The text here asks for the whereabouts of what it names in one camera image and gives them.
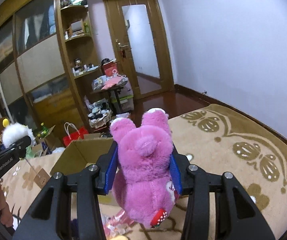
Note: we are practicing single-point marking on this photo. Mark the small black side table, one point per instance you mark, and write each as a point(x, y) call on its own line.
point(114, 89)

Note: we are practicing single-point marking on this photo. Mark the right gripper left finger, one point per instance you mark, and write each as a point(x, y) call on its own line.
point(49, 216)

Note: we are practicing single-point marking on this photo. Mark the lace trimmed basket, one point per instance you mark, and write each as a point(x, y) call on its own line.
point(99, 117)

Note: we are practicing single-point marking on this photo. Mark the purple haired doll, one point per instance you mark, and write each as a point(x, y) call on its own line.
point(74, 229)

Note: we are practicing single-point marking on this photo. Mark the pink plastic pack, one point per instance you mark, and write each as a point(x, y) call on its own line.
point(116, 225)

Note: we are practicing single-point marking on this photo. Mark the large wooden wardrobe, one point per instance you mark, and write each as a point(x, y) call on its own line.
point(40, 42)

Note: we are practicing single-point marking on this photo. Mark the wooden door with glass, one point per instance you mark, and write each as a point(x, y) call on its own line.
point(139, 40)

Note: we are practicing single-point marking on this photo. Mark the red box on shelf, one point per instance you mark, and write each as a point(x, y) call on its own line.
point(110, 68)

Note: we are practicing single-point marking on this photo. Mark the person's left hand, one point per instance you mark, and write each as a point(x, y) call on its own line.
point(6, 216)

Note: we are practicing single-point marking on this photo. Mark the red paper gift bag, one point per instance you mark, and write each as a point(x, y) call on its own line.
point(73, 133)

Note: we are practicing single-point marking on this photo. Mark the white round plush toy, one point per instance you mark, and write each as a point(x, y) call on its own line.
point(15, 131)

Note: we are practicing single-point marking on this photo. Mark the green glass bottle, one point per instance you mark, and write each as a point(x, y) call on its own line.
point(44, 130)

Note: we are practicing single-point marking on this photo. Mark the magenta plush bear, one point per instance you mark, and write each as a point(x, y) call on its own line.
point(143, 186)

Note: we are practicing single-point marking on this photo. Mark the yellow plush toy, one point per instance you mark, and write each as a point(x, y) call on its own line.
point(120, 237)

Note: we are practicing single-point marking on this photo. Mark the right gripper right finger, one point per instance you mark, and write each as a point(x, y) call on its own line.
point(237, 216)

